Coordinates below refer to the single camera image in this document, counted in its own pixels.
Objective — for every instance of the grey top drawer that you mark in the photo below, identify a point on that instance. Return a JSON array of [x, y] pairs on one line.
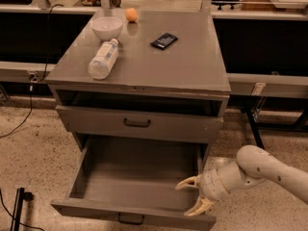
[[142, 125]]

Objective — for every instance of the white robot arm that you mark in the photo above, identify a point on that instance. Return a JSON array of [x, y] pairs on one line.
[[253, 166]]

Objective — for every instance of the grey counter rail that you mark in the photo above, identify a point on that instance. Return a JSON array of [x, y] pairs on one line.
[[268, 85], [17, 72]]

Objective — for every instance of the orange fruit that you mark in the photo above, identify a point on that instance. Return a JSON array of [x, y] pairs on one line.
[[131, 15]]

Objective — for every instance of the grey counter rail right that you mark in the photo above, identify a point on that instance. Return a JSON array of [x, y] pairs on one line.
[[268, 85]]

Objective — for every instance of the clear plastic water bottle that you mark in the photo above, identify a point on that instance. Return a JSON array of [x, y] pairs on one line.
[[103, 61]]

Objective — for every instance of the white bowl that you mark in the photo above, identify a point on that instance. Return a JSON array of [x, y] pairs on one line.
[[107, 27]]

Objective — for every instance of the grey drawer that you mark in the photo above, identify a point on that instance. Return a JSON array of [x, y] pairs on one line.
[[142, 125], [132, 181]]

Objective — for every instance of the black stand bottom left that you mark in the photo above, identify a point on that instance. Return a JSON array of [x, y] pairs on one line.
[[15, 215]]

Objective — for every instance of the grey metal drawer cabinet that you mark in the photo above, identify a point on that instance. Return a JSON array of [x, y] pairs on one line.
[[187, 78]]

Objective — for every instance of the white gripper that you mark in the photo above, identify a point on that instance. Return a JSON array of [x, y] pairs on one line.
[[209, 184]]

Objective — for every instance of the black table leg right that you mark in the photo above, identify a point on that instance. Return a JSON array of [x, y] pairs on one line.
[[254, 128]]

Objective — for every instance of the grey counter rail left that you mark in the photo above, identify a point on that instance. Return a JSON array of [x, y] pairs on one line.
[[17, 72]]

